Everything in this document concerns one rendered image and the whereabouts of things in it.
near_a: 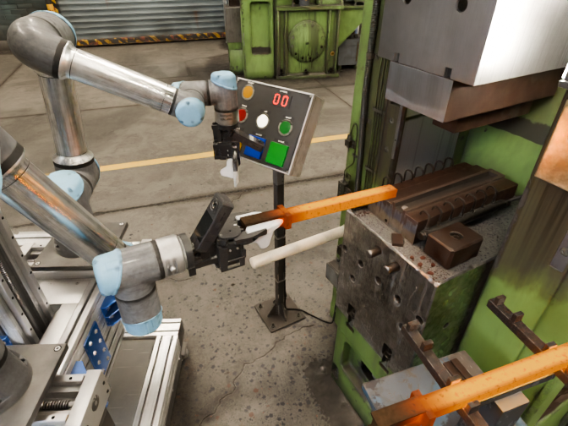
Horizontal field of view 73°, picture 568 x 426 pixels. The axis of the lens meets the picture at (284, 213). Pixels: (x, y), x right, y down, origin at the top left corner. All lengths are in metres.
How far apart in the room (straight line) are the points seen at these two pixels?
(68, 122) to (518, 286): 1.31
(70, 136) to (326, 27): 4.97
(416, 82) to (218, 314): 1.55
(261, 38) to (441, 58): 5.04
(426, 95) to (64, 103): 0.97
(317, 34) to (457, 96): 5.01
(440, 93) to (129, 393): 1.46
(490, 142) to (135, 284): 1.21
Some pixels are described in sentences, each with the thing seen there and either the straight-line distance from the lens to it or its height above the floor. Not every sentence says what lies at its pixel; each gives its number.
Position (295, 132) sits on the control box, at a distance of 1.32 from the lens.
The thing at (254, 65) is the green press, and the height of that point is 0.20.
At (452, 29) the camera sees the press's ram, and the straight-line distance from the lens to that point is 0.93.
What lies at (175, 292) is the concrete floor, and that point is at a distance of 2.28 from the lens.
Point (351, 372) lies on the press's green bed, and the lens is 1.73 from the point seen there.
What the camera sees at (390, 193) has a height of 1.11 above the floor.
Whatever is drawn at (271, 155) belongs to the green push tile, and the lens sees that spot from 1.34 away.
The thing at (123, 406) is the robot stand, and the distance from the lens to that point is 1.68.
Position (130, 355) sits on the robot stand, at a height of 0.21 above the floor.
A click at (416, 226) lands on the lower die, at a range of 1.10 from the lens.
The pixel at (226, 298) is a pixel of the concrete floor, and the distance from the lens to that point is 2.19.
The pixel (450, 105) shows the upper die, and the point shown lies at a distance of 0.95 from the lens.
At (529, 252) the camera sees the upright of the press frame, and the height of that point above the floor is 1.00.
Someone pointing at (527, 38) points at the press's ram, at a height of 1.44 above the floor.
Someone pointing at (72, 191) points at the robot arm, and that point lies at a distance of 1.24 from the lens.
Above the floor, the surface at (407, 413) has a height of 1.02.
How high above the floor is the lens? 1.60
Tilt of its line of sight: 35 degrees down
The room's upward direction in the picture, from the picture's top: straight up
